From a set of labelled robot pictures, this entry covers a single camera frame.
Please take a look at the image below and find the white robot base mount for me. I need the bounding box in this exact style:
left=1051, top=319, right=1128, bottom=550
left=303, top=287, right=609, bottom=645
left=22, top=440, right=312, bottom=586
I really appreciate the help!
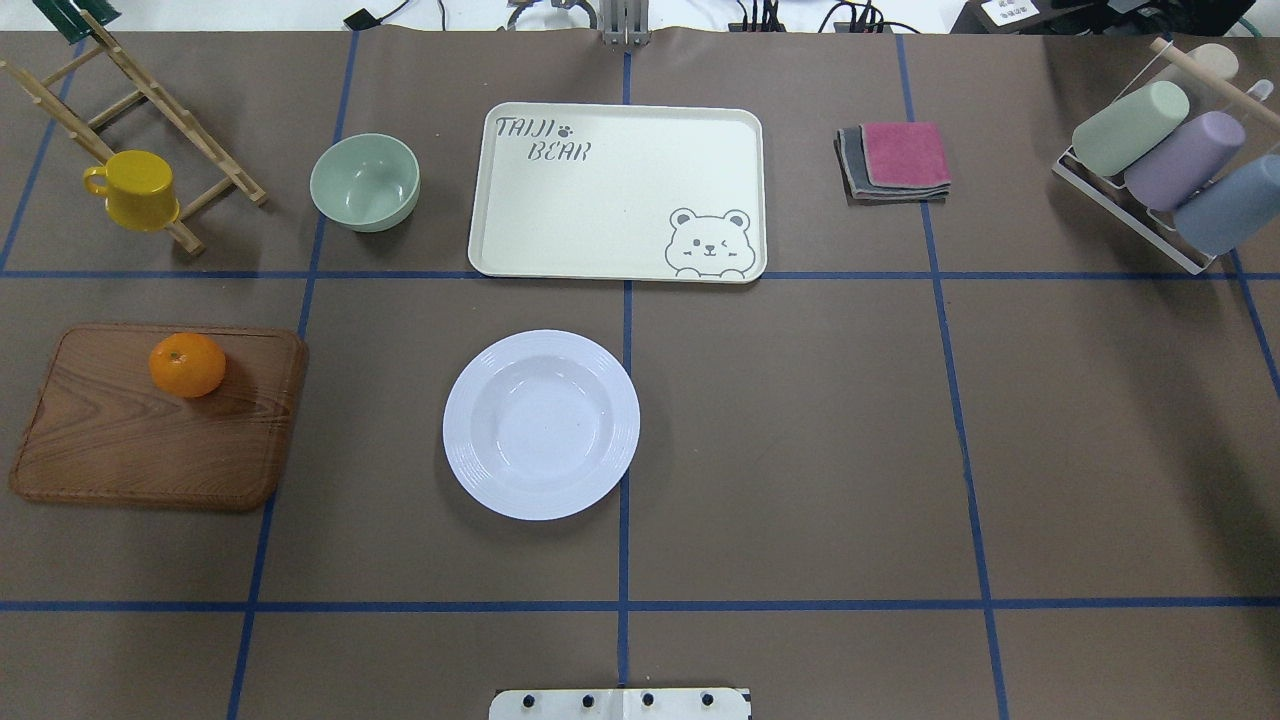
left=488, top=687, right=753, bottom=719

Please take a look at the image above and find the wooden drying rack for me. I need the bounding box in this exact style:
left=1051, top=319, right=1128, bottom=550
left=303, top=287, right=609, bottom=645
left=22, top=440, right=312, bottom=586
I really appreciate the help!
left=3, top=12, right=268, bottom=258

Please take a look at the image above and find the blue cup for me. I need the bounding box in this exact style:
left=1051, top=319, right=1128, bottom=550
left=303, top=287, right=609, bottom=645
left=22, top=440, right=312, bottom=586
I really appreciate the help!
left=1174, top=154, right=1279, bottom=256

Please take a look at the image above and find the grey cloth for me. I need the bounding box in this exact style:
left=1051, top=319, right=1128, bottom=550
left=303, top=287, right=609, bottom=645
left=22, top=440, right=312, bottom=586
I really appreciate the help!
left=835, top=123, right=952, bottom=202

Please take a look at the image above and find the orange fruit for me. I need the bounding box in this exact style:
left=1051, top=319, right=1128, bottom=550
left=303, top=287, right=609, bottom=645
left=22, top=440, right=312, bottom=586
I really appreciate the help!
left=148, top=332, right=228, bottom=398

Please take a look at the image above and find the dark green mug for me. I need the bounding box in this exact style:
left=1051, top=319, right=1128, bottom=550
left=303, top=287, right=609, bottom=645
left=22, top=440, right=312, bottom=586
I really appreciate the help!
left=32, top=0, right=122, bottom=45

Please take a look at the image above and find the cream bear tray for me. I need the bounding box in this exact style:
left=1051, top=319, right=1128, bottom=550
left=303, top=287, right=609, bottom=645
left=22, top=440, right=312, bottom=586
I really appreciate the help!
left=468, top=102, right=769, bottom=284

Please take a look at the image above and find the beige cup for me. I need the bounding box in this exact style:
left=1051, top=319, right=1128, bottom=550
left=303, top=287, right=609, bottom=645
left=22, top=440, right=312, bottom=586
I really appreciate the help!
left=1187, top=44, right=1240, bottom=82

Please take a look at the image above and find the purple cup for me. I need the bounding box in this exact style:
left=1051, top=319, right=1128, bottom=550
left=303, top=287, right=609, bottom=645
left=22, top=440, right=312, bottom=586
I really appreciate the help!
left=1123, top=111, right=1245, bottom=211

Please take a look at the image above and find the yellow mug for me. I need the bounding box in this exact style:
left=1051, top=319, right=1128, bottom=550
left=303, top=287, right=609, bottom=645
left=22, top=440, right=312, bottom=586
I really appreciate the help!
left=82, top=150, right=180, bottom=232

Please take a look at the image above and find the wooden cutting board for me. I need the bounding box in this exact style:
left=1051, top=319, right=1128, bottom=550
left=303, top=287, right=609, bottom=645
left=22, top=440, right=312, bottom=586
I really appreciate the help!
left=9, top=323, right=307, bottom=511

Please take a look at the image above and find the green cup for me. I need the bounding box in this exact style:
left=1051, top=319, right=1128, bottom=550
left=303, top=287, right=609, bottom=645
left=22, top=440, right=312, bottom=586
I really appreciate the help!
left=1071, top=81, right=1190, bottom=177

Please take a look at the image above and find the pink cloth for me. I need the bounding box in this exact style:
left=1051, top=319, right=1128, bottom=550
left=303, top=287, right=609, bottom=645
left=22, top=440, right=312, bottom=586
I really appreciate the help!
left=860, top=122, right=952, bottom=190

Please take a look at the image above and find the white cup rack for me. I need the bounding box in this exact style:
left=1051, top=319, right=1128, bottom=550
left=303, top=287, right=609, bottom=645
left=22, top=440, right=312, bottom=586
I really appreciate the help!
left=1053, top=37, right=1277, bottom=274

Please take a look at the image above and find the green bowl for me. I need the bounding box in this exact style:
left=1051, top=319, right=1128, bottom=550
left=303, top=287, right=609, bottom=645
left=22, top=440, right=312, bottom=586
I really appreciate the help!
left=308, top=133, right=422, bottom=233

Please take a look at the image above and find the white round plate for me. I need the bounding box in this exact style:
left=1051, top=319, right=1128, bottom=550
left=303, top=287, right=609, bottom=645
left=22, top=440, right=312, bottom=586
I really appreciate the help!
left=442, top=329, right=641, bottom=521

